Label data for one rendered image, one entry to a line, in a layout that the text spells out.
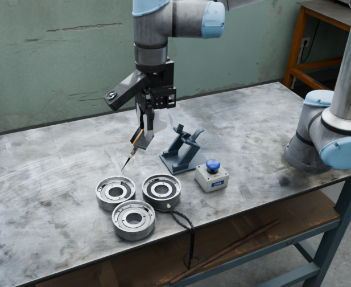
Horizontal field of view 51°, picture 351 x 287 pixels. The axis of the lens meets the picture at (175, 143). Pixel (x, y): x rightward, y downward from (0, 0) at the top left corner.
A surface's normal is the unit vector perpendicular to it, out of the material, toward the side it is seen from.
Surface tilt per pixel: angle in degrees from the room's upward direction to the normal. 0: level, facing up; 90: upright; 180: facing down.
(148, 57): 91
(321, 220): 0
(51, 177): 0
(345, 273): 0
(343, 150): 97
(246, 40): 90
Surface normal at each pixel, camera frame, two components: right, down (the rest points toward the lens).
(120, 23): 0.41, 0.55
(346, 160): 0.00, 0.69
